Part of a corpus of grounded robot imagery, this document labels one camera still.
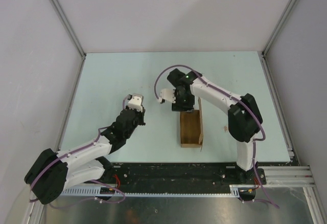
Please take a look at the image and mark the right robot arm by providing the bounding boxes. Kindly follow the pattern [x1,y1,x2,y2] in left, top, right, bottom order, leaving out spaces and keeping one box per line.
[157,68,266,184]

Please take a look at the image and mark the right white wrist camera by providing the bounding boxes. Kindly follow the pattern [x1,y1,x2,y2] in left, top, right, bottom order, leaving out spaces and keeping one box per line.
[158,88,176,104]

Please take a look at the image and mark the aluminium frame rail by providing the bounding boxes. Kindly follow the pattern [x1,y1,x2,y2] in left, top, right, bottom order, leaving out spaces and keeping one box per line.
[262,166,315,188]

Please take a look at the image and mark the grey slotted cable duct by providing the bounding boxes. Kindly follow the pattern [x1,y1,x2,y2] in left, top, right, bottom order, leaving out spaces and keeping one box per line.
[61,185,242,198]

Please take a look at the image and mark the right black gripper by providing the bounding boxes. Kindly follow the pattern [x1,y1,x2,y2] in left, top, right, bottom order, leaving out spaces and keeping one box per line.
[172,88,195,113]

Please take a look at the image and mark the brown cardboard box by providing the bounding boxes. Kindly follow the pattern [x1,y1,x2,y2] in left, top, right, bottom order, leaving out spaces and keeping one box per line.
[179,98,204,149]

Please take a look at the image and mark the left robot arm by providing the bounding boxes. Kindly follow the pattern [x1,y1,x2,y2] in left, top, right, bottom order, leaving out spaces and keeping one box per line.
[24,106,145,205]

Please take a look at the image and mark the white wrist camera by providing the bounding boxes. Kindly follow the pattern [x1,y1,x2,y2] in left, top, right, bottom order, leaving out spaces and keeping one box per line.
[158,88,176,104]
[127,94,144,113]

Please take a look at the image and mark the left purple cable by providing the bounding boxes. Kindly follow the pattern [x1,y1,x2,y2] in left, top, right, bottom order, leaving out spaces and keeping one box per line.
[28,95,132,209]

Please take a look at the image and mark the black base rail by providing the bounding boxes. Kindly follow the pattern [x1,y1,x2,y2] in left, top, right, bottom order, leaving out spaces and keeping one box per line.
[99,163,267,194]

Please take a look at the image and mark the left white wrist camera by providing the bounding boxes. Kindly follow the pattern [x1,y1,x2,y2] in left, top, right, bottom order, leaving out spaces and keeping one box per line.
[127,94,144,113]

